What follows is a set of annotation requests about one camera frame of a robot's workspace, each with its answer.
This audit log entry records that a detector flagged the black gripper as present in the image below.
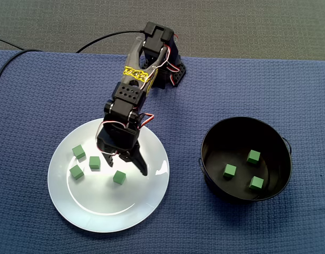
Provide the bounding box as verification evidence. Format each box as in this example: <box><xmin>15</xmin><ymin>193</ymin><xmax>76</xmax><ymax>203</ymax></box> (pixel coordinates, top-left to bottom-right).
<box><xmin>96</xmin><ymin>123</ymin><xmax>148</xmax><ymax>176</ymax></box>

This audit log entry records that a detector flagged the green cube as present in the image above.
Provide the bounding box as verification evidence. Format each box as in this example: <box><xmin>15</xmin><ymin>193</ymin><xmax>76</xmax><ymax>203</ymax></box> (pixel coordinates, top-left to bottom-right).
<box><xmin>69</xmin><ymin>164</ymin><xmax>85</xmax><ymax>181</ymax></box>
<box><xmin>222</xmin><ymin>164</ymin><xmax>237</xmax><ymax>178</ymax></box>
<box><xmin>112</xmin><ymin>169</ymin><xmax>127</xmax><ymax>185</ymax></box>
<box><xmin>246</xmin><ymin>149</ymin><xmax>261</xmax><ymax>165</ymax></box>
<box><xmin>249</xmin><ymin>175</ymin><xmax>265</xmax><ymax>191</ymax></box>
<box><xmin>71</xmin><ymin>144</ymin><xmax>87</xmax><ymax>160</ymax></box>
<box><xmin>88</xmin><ymin>156</ymin><xmax>101</xmax><ymax>170</ymax></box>

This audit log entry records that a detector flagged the white round plate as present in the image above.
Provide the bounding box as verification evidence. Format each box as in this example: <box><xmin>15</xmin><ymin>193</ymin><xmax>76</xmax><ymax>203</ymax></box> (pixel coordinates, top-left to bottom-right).
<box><xmin>47</xmin><ymin>116</ymin><xmax>170</xmax><ymax>233</ymax></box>

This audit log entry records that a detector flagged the black round container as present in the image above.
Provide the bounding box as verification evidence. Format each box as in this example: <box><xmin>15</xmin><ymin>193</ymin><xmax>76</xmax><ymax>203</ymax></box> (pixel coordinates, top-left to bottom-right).
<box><xmin>198</xmin><ymin>116</ymin><xmax>293</xmax><ymax>204</ymax></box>

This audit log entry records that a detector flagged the blue woven table cloth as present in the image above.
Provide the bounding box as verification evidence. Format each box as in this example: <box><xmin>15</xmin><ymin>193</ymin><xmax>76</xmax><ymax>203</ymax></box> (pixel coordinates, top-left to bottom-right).
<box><xmin>0</xmin><ymin>49</ymin><xmax>325</xmax><ymax>254</ymax></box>

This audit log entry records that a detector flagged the thick black cable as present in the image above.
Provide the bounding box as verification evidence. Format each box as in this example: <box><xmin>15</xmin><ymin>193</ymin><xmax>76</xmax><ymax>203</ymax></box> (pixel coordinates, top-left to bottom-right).
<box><xmin>0</xmin><ymin>30</ymin><xmax>146</xmax><ymax>90</ymax></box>

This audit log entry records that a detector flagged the thin black cable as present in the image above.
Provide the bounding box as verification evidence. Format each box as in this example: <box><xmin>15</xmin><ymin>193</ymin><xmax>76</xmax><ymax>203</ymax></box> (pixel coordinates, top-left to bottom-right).
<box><xmin>0</xmin><ymin>36</ymin><xmax>25</xmax><ymax>51</ymax></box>

